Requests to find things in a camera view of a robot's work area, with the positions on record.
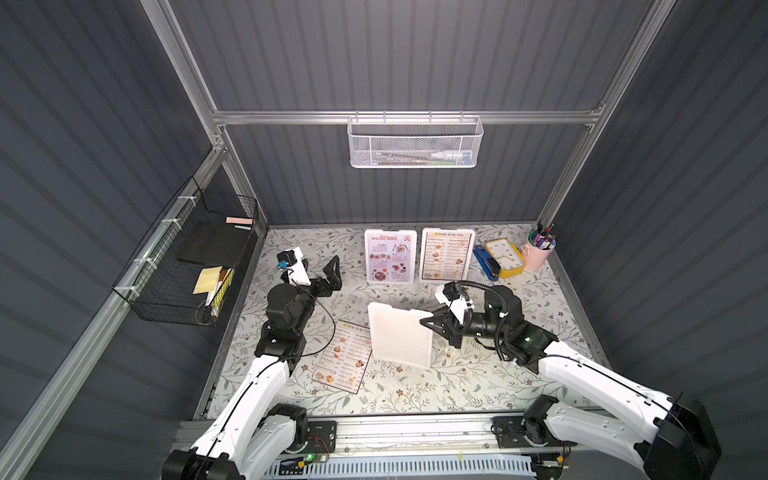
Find white rack panel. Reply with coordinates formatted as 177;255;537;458
418;227;476;284
364;228;419;286
368;302;433;369

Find pink special menu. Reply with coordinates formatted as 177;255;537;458
368;232;415;282

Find Dim Sum menu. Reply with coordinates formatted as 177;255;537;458
312;321;372;395
422;231;473;281

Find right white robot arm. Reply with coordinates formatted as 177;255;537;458
419;280;722;479

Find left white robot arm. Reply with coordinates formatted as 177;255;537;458
161;247;343;479

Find blue stapler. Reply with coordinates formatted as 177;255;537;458
473;245;501;282

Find yellow tray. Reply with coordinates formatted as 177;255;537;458
485;239;525;279

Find pink pen cup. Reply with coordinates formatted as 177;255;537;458
520;243;553;272

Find yellow patterned roll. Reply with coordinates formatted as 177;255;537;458
205;268;234;318

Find black notebook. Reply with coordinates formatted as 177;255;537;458
176;222;252;267

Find yellow sticky notepad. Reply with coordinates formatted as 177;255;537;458
193;266;222;295

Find pink eraser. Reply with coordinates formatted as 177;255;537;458
226;217;254;227

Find white tube in basket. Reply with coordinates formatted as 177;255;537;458
429;150;476;168

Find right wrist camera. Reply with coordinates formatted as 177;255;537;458
435;282;473;316

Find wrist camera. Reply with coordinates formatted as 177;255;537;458
277;247;311;286
435;282;473;316

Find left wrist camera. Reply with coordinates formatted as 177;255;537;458
277;247;311;286

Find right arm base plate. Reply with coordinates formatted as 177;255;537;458
490;415;576;449

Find white wire mesh basket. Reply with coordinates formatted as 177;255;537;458
347;114;484;169

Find black wire wall basket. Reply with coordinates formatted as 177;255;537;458
113;179;259;327

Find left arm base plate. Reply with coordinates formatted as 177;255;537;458
286;420;338;454

